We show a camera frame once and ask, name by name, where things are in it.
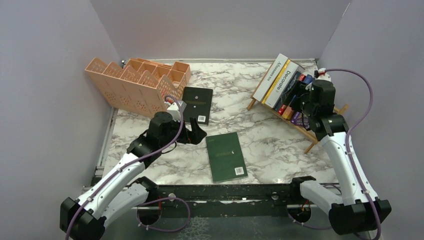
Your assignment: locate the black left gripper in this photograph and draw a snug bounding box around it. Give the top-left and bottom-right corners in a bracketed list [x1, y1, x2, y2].
[160, 115, 207, 148]

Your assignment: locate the Little Women book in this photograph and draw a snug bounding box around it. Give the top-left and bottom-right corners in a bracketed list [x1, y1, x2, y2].
[273, 71, 302, 112]

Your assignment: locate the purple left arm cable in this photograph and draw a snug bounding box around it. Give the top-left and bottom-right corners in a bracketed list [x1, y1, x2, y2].
[64, 95, 192, 240]

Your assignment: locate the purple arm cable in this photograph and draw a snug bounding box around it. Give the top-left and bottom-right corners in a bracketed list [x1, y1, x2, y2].
[64, 95, 192, 240]
[287, 68, 382, 240]

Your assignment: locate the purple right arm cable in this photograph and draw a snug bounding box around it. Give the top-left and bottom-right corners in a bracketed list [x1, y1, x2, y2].
[287, 68, 382, 240]

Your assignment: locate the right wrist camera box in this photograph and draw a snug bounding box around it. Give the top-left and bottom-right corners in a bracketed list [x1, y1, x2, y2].
[313, 68, 332, 82]

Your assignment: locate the red comic paperback book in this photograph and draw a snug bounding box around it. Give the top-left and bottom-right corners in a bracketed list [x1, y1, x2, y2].
[278, 73, 306, 116]

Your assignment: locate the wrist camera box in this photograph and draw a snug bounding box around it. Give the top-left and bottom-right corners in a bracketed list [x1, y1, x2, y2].
[313, 68, 332, 82]
[166, 100, 187, 122]

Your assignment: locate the white Afternoon Tea book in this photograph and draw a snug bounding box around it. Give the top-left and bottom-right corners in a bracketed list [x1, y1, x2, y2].
[251, 53, 289, 102]

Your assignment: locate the blue Jane Eyre book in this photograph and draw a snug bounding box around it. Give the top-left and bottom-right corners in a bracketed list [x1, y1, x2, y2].
[282, 74, 314, 121]

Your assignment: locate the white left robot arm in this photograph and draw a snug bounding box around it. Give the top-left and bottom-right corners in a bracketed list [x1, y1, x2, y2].
[59, 111, 207, 240]

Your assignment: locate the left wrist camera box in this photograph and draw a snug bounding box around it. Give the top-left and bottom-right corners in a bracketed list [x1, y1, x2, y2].
[166, 100, 187, 122]

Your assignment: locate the dark green thin book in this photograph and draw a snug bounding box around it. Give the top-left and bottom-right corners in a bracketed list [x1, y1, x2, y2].
[205, 132, 248, 183]

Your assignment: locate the black hardcover book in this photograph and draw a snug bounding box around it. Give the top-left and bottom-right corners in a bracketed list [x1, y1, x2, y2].
[182, 86, 213, 126]

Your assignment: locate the brown Decorate Furniture book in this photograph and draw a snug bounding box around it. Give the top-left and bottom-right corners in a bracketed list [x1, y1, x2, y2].
[262, 61, 305, 108]

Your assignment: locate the peach plastic file organizer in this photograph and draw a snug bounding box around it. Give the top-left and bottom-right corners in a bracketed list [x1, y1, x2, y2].
[85, 57, 192, 118]

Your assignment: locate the purple comic paperback book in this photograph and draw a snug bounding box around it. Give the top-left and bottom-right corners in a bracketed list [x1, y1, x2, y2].
[290, 111, 310, 131]

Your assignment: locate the yellow Little Prince book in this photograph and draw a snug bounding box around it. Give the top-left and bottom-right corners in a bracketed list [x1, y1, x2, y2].
[261, 59, 294, 108]

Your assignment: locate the wooden book rack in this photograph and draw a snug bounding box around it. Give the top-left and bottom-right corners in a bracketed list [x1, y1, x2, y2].
[247, 60, 349, 155]

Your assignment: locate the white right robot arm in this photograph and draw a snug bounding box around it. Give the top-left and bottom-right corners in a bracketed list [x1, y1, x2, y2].
[287, 79, 392, 238]

